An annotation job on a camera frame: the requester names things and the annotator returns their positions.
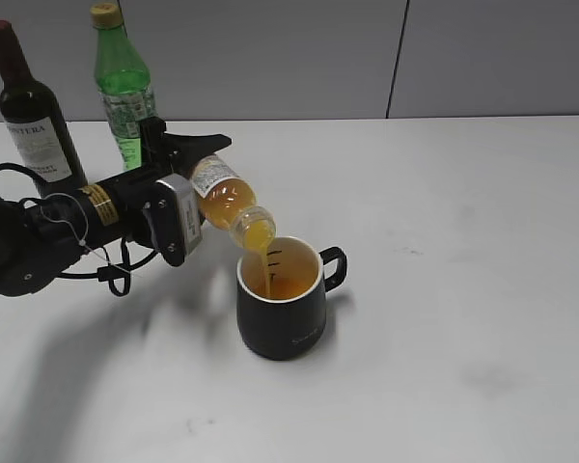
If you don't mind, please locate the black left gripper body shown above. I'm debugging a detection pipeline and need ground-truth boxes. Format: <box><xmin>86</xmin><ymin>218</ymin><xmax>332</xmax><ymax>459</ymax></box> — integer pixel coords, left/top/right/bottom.
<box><xmin>79</xmin><ymin>116</ymin><xmax>169</xmax><ymax>246</ymax></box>

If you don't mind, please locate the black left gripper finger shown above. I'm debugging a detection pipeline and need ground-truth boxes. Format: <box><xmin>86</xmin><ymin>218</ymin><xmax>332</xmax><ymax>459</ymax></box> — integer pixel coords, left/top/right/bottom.
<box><xmin>161</xmin><ymin>133</ymin><xmax>232</xmax><ymax>178</ymax></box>

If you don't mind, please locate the NFC orange juice bottle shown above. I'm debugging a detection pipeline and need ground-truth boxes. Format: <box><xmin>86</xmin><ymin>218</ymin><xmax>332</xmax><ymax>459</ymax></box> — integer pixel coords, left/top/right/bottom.
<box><xmin>189</xmin><ymin>154</ymin><xmax>276</xmax><ymax>254</ymax></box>

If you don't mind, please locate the black mug white inside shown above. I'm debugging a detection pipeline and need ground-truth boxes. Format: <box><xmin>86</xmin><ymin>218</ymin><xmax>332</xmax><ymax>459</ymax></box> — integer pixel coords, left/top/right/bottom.
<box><xmin>236</xmin><ymin>236</ymin><xmax>347</xmax><ymax>361</ymax></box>

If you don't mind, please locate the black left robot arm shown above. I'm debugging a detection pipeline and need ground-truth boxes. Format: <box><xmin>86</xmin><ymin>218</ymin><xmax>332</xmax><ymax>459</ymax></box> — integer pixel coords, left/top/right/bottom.
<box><xmin>0</xmin><ymin>117</ymin><xmax>232</xmax><ymax>297</ymax></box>

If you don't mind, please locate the green plastic soda bottle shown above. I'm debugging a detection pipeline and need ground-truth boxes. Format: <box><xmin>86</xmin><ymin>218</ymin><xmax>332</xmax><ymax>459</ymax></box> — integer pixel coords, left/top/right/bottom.
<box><xmin>90</xmin><ymin>2</ymin><xmax>156</xmax><ymax>171</ymax></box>

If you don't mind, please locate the dark red wine bottle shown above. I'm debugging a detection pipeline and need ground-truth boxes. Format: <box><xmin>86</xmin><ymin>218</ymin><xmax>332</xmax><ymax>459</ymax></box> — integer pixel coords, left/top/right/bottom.
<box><xmin>0</xmin><ymin>19</ymin><xmax>88</xmax><ymax>196</ymax></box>

